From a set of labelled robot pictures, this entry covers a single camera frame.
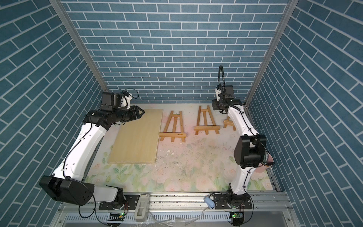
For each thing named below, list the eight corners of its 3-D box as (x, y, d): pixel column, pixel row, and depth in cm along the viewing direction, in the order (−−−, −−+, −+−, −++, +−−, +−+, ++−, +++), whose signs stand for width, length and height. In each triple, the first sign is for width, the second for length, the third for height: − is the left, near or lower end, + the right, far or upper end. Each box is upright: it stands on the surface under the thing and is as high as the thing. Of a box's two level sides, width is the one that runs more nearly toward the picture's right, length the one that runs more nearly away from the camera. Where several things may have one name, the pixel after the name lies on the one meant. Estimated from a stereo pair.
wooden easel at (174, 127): (158, 141, 100) (158, 139, 98) (163, 112, 117) (162, 110, 115) (185, 141, 100) (185, 139, 98) (186, 113, 117) (186, 111, 115)
